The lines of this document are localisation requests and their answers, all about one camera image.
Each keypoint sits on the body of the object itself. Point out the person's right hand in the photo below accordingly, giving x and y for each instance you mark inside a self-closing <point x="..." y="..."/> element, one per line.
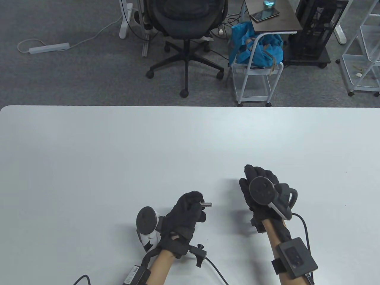
<point x="245" y="190"/>

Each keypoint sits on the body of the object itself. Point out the person's left hand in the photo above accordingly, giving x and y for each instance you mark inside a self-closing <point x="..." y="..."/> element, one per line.
<point x="181" y="219"/>

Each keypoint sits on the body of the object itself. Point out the silver screw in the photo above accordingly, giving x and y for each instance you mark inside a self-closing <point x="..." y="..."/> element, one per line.
<point x="206" y="204"/>

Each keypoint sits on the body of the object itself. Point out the person's left forearm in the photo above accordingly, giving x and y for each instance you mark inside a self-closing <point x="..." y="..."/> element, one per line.
<point x="160" y="265"/>

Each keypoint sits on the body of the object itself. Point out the person's right forearm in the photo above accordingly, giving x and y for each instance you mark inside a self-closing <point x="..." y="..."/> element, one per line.
<point x="273" y="237"/>

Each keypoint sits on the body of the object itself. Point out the grey hand controller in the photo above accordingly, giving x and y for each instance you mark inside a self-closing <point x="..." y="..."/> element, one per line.
<point x="147" y="219"/>
<point x="261" y="191"/>

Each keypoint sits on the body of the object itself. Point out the black box with white label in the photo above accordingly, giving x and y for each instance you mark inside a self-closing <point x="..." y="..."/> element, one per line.
<point x="133" y="274"/>

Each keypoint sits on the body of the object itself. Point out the blue fabric bag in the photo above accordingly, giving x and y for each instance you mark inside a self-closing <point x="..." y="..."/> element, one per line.
<point x="242" y="47"/>

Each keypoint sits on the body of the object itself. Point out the black wheeled stand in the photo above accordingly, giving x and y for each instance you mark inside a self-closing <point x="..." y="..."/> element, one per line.
<point x="305" y="61"/>

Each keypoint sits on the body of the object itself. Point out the white mesh shelf trolley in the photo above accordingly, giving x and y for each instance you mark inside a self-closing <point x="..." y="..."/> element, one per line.
<point x="360" y="86"/>

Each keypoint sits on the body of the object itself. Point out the white-framed dark side table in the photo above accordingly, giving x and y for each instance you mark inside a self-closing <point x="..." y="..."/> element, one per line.
<point x="273" y="20"/>

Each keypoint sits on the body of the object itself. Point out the black computer case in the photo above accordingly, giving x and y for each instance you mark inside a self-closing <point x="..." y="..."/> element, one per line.
<point x="314" y="29"/>

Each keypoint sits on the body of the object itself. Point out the black smartphone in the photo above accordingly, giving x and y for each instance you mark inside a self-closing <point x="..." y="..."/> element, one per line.
<point x="264" y="15"/>

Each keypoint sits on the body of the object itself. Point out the white desk foot bar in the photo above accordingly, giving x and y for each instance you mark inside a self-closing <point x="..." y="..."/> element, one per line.
<point x="145" y="44"/>

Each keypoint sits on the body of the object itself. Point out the white desk leg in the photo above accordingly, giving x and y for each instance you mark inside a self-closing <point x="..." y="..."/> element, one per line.
<point x="124" y="29"/>
<point x="340" y="34"/>

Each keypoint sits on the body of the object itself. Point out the blue-tinted drinking glass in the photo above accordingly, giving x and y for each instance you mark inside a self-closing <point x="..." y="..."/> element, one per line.
<point x="269" y="3"/>

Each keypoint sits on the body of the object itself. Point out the black office chair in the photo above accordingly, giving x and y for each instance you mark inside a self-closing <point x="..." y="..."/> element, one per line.
<point x="184" y="12"/>

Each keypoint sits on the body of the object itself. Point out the white power strip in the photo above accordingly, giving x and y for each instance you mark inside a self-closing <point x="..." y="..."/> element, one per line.
<point x="49" y="47"/>

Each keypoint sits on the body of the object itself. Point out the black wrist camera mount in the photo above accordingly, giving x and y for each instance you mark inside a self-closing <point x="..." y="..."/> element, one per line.
<point x="199" y="254"/>
<point x="256" y="227"/>

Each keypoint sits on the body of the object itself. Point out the white wall plug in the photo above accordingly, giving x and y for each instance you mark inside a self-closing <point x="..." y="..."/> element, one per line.
<point x="221" y="31"/>

